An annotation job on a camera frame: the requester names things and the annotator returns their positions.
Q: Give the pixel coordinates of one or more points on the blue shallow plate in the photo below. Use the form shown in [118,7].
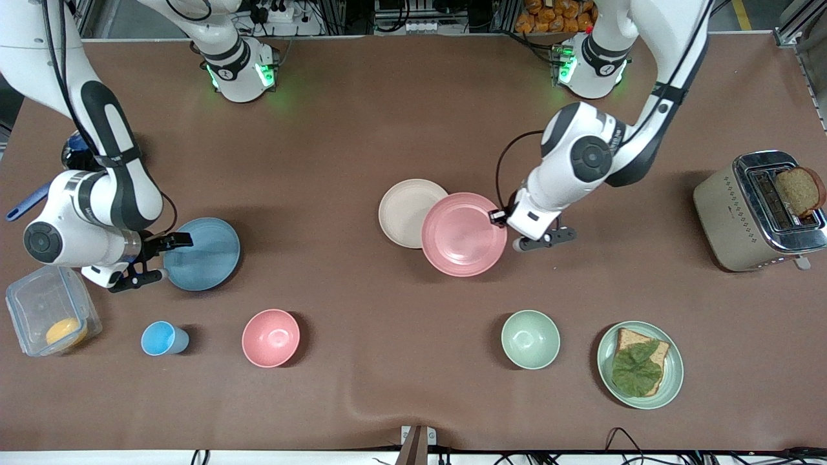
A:
[207,255]

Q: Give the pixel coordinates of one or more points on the pink shallow plate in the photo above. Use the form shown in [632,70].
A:
[462,236]

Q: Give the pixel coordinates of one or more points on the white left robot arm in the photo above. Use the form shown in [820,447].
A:
[581,158]

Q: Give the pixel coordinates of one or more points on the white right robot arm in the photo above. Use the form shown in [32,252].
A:
[39,51]

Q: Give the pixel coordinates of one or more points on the clear plastic food container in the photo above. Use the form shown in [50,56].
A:
[39,297]

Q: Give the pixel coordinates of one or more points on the orange round food item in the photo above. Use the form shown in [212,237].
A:
[64,332]

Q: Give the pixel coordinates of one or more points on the blue plastic cup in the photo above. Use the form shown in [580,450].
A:
[161,339]

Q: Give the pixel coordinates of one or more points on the beige shallow plate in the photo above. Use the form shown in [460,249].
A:
[404,213]

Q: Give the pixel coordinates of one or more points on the green bowl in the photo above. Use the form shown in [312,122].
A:
[530,340]

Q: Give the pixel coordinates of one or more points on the glass lid with blue knob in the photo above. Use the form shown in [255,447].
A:
[77,142]

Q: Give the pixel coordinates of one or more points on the pink bowl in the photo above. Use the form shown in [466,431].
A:
[271,338]

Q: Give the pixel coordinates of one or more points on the light toast slice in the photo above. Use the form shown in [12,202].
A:
[646,336]

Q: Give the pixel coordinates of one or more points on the beige and chrome toaster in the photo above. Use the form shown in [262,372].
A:
[717,213]

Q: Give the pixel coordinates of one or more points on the green lettuce leaf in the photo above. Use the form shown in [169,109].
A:
[636,371]

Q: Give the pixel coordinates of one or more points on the bag of orange buns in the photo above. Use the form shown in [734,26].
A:
[555,16]

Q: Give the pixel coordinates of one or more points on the white power strip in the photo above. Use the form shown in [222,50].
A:
[425,26]
[278,13]

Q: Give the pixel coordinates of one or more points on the green plate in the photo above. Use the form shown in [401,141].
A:
[672,374]

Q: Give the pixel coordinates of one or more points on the dark brown bread slice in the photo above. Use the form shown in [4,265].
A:
[800,190]

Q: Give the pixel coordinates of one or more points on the aluminium frame profile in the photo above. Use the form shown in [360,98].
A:
[798,26]
[90,19]

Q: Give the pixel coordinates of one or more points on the metal mounting bracket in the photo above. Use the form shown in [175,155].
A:
[417,445]

